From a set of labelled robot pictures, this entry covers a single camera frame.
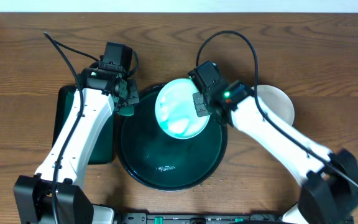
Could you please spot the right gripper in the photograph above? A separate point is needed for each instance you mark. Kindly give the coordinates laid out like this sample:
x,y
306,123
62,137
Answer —
x,y
199,108

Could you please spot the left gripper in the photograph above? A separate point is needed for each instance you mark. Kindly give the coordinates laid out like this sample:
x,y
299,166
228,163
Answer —
x,y
130,94

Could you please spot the green sponge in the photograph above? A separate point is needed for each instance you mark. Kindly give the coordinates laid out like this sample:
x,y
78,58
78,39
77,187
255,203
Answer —
x,y
125,110

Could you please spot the mint plate top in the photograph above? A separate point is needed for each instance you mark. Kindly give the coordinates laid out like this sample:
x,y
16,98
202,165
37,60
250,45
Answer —
x,y
175,110

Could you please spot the white plate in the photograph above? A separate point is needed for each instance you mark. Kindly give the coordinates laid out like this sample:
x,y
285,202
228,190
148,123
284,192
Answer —
x,y
278,102

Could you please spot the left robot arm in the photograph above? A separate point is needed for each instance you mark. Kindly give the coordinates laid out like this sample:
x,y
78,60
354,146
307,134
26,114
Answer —
x,y
55,193

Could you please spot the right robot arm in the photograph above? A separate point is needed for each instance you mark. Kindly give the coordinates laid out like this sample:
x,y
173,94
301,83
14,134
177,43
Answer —
x,y
328,181

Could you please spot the rectangular dark green tray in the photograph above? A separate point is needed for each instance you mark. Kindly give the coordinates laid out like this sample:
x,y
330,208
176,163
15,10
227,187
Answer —
x,y
103,148

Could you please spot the round dark green tray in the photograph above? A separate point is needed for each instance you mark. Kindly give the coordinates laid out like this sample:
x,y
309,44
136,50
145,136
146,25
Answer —
x,y
159,161

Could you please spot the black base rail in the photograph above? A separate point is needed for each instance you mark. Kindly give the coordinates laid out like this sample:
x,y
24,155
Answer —
x,y
143,218

